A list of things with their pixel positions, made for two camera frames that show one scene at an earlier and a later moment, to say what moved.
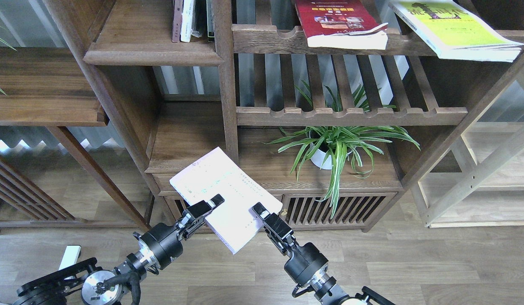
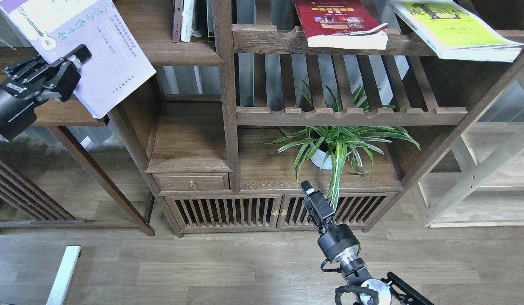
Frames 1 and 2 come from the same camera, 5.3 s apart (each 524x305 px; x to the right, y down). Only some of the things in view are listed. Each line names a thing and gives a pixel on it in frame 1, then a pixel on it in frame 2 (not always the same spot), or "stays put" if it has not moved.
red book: x=341 y=24 stays put
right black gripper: x=305 y=261 -> x=336 y=239
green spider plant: x=331 y=146 stays put
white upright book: x=187 y=15 stays put
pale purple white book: x=233 y=221 -> x=118 y=66
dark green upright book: x=210 y=18 stays put
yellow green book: x=455 y=32 stays put
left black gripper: x=163 y=243 -> x=28 y=83
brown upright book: x=177 y=21 stays put
